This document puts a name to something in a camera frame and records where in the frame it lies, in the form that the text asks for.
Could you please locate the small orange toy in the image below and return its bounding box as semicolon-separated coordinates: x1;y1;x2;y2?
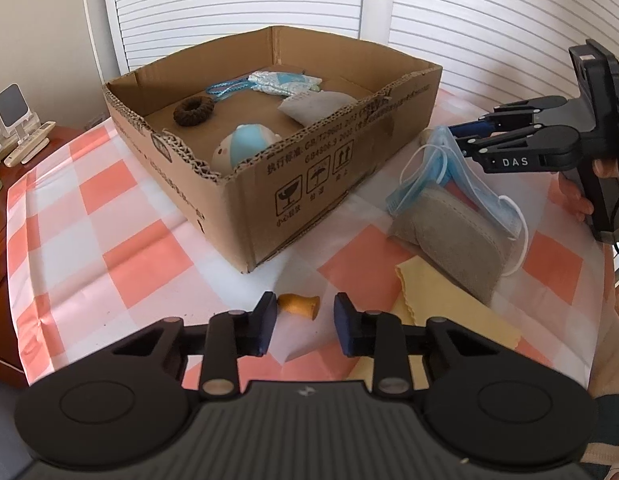
277;294;320;321

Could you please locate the blue surgical mask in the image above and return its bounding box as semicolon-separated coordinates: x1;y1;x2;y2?
385;126;531;276

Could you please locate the grey fabric pouch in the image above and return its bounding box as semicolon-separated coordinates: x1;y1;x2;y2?
278;91;357;127
390;183;513;304

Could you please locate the blue round plush toy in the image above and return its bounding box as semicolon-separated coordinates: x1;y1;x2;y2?
210;124;282;176

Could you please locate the brown hair scrunchie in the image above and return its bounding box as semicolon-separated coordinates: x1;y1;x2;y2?
173;96;214;128

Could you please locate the patterned sachet with blue tassel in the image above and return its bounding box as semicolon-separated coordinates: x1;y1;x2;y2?
206;70;323;102

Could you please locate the person's right hand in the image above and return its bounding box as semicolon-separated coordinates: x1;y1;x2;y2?
555;156;619;224

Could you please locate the yellow cloth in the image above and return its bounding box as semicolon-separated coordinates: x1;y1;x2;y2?
346;257;523;391

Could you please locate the brown cardboard box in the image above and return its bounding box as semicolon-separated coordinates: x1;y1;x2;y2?
104;26;442;273

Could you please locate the wooden nightstand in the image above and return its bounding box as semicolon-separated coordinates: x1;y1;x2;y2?
0;126;82;389

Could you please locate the white remote control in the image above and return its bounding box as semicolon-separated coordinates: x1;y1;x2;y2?
4;122;56;168

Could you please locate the white phone stand with phone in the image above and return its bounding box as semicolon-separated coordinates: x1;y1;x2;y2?
0;82;40;144

